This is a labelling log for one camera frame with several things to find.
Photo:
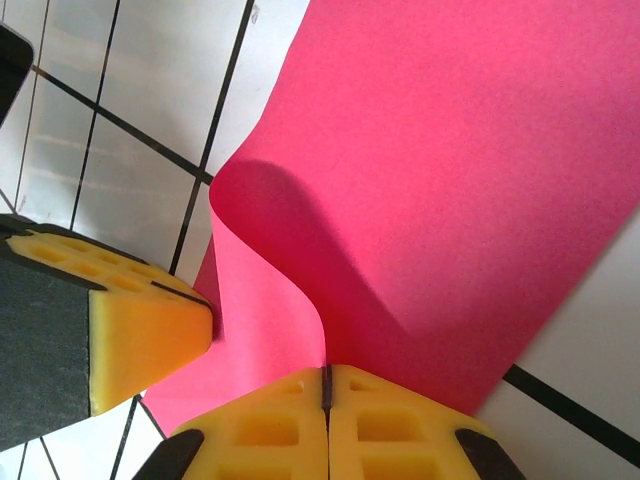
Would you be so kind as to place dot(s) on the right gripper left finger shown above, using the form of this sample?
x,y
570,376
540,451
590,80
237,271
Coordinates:
x,y
250,440

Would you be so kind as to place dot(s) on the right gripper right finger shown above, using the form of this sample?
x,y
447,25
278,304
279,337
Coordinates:
x,y
400,440

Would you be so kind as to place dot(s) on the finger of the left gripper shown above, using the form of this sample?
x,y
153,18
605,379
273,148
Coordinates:
x,y
140,325
10,70

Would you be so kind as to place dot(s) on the pink square paper sheet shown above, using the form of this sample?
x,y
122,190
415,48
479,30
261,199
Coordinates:
x,y
425,175

